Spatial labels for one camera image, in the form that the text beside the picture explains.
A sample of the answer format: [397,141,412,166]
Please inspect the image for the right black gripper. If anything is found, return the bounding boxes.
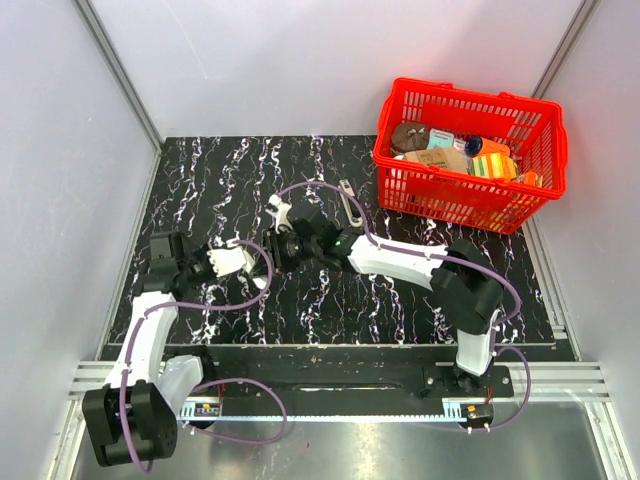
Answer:
[250,227,320,279]

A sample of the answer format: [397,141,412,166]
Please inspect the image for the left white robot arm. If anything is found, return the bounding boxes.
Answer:
[82,232,217,471]

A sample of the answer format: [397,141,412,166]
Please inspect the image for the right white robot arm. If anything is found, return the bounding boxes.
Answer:
[262,204,504,396]

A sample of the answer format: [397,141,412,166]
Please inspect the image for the black grey stapler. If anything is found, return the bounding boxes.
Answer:
[339,179,363,228]

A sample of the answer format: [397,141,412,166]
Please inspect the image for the brown round object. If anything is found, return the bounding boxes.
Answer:
[390,122,430,155]

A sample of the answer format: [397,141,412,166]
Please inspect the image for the teal white card box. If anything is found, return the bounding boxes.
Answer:
[427,128,455,149]

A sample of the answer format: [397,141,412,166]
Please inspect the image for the brown cardboard box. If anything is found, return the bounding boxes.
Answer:
[403,147,469,174]

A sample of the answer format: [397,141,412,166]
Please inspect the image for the orange bottle blue cap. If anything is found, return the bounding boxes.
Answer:
[465,135,511,157]

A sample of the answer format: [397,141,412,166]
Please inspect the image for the yellow green sponge pack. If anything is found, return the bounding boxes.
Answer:
[469,153,519,180]

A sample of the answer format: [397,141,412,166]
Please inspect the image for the orange snack packet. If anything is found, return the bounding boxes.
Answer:
[512,170,543,188]

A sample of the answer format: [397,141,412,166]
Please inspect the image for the red plastic basket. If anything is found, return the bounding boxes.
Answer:
[373,78,569,234]

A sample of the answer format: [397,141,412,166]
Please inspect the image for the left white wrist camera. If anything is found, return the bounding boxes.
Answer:
[206,246,255,277]

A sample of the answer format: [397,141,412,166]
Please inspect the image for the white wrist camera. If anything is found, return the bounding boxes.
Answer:
[206,246,255,277]
[267,194,293,233]

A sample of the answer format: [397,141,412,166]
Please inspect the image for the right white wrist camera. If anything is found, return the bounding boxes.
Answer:
[267,194,293,233]

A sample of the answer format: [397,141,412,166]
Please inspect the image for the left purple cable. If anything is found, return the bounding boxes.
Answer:
[116,238,288,475]

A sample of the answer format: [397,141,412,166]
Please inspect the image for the purple cable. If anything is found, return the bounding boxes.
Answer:
[272,180,532,434]
[116,238,288,475]

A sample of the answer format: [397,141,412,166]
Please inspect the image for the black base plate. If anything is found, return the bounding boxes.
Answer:
[160,344,514,400]

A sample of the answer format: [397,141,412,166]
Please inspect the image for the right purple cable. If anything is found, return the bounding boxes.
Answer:
[272,180,532,434]

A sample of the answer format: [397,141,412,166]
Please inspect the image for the aluminium rail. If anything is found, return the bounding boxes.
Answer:
[67,362,614,424]

